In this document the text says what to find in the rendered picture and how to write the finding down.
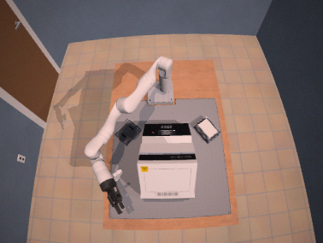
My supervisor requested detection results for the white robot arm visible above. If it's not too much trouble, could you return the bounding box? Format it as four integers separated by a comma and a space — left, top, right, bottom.
84, 56, 173, 185

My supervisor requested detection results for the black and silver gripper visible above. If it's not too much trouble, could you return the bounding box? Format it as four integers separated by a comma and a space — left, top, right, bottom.
99, 178, 126, 215

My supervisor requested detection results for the black rectangular frame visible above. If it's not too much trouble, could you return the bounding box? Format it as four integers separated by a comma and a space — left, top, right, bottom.
194, 117, 220, 143

